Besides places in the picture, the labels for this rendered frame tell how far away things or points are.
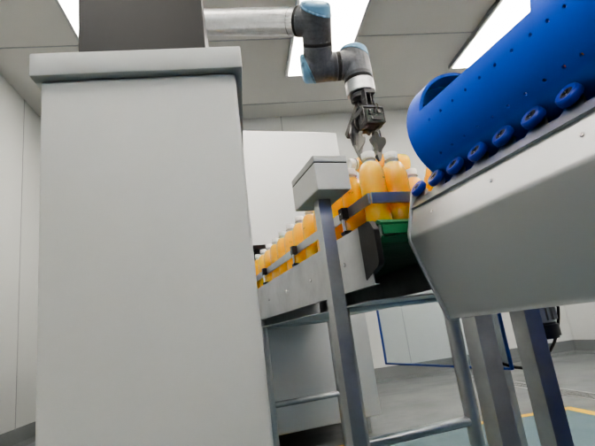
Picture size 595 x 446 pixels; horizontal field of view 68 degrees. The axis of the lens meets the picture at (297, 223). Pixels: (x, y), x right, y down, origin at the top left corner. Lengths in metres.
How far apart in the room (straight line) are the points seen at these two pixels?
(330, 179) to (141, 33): 0.59
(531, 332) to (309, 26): 1.01
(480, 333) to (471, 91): 0.52
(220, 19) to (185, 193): 0.98
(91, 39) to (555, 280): 0.93
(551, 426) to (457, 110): 0.72
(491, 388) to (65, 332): 0.83
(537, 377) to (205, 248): 0.82
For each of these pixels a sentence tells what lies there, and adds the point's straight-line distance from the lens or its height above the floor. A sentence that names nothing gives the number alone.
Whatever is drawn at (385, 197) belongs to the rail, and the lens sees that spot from 1.21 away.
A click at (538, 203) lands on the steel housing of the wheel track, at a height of 0.80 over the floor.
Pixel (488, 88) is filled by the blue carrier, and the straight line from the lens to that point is 0.97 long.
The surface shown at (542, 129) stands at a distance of 0.90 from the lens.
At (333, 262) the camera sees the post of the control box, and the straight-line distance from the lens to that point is 1.22.
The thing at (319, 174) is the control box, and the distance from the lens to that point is 1.19.
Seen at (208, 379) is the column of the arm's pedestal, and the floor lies 0.59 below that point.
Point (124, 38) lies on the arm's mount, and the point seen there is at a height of 1.18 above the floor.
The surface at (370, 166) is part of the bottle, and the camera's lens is 1.25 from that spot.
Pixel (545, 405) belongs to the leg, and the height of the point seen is 0.42.
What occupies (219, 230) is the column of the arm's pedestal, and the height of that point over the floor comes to 0.80.
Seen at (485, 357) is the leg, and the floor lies 0.54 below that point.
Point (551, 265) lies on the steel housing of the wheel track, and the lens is 0.91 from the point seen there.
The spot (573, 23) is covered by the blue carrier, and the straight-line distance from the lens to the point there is 0.86.
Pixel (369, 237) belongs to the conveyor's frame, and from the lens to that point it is 1.15.
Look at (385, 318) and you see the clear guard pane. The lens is 2.15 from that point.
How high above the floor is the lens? 0.64
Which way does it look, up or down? 14 degrees up
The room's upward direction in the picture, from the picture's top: 7 degrees counter-clockwise
